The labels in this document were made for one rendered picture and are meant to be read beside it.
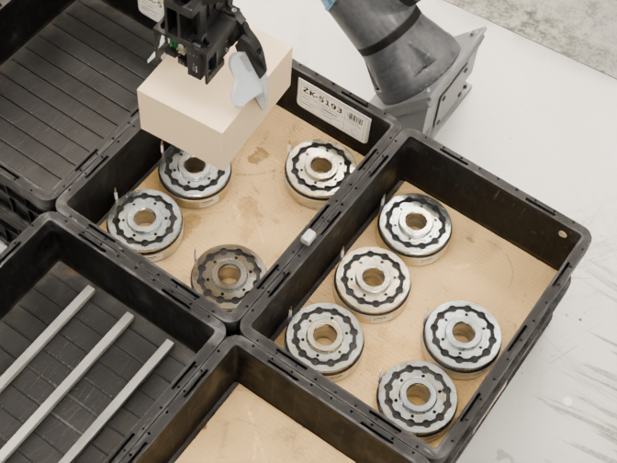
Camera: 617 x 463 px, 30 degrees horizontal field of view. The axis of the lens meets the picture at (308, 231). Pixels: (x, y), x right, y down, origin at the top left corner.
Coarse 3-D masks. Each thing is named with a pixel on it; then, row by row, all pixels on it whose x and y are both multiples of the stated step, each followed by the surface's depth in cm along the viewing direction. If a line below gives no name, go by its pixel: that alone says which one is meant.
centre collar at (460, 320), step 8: (456, 320) 151; (464, 320) 151; (472, 320) 151; (448, 328) 150; (472, 328) 151; (480, 328) 151; (448, 336) 150; (480, 336) 150; (456, 344) 149; (464, 344) 149; (472, 344) 149
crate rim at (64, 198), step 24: (312, 72) 164; (384, 120) 160; (120, 144) 156; (384, 144) 158; (96, 168) 155; (72, 192) 151; (336, 192) 153; (72, 216) 149; (144, 264) 146; (192, 288) 144; (264, 288) 145; (216, 312) 143; (240, 312) 143
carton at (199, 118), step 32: (256, 32) 142; (160, 64) 139; (224, 64) 139; (288, 64) 143; (160, 96) 136; (192, 96) 136; (224, 96) 137; (160, 128) 140; (192, 128) 136; (224, 128) 134; (224, 160) 139
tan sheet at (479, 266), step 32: (416, 192) 166; (448, 256) 161; (480, 256) 161; (512, 256) 161; (320, 288) 157; (416, 288) 158; (448, 288) 158; (480, 288) 158; (512, 288) 158; (544, 288) 159; (416, 320) 155; (512, 320) 156; (384, 352) 152; (416, 352) 152; (352, 384) 149
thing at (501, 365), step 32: (384, 160) 158; (448, 160) 158; (352, 192) 153; (512, 192) 155; (576, 224) 153; (576, 256) 150; (256, 320) 143; (288, 352) 140; (512, 352) 142; (320, 384) 138; (480, 384) 139; (384, 416) 136; (416, 448) 134; (448, 448) 135
